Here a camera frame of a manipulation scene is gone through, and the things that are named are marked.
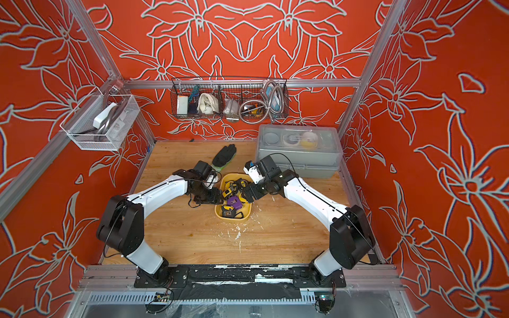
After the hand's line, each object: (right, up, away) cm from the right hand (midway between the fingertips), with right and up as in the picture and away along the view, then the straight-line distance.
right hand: (247, 189), depth 82 cm
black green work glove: (-14, +14, +30) cm, 36 cm away
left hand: (-14, -6, +7) cm, 16 cm away
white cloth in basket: (-19, +39, +8) cm, 44 cm away
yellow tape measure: (-10, -3, +8) cm, 13 cm away
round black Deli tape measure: (-3, +1, +15) cm, 15 cm away
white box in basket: (-31, +39, +9) cm, 51 cm away
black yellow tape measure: (-8, -10, +4) cm, 14 cm away
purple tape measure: (-6, -7, +10) cm, 14 cm away
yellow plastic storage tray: (-2, -13, +8) cm, 15 cm away
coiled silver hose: (+3, +35, +6) cm, 35 cm away
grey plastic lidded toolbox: (+31, +16, +9) cm, 36 cm away
